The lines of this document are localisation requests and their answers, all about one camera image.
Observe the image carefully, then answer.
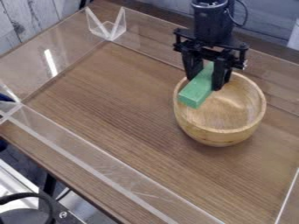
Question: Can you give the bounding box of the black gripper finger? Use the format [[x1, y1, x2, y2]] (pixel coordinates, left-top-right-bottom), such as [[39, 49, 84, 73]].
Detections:
[[182, 51, 203, 81], [211, 57, 233, 91]]

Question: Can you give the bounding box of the black cable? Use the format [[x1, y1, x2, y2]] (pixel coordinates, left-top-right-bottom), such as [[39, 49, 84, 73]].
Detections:
[[0, 192, 56, 224]]

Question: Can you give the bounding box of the light wooden bowl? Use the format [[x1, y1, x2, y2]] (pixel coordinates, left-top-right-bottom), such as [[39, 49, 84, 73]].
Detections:
[[172, 72, 267, 147]]

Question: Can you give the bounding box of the blue object at left edge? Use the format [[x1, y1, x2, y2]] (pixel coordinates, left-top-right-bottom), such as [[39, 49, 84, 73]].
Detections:
[[0, 93, 15, 102]]

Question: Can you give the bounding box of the clear acrylic corner bracket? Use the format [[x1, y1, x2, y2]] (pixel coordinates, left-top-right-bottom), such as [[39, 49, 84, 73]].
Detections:
[[86, 7, 127, 41]]

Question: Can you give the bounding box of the clear acrylic front barrier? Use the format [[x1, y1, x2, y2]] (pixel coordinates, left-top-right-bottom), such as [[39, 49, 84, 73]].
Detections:
[[0, 89, 225, 224]]

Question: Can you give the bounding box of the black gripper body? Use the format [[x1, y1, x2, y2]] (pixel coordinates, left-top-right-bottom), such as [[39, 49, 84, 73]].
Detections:
[[174, 0, 249, 69]]

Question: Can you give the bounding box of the black metal table leg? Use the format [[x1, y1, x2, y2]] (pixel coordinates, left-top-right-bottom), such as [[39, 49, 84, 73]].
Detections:
[[40, 174, 87, 224]]

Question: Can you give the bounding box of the green rectangular block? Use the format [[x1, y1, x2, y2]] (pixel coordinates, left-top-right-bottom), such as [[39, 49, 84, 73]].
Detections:
[[178, 62, 214, 109]]

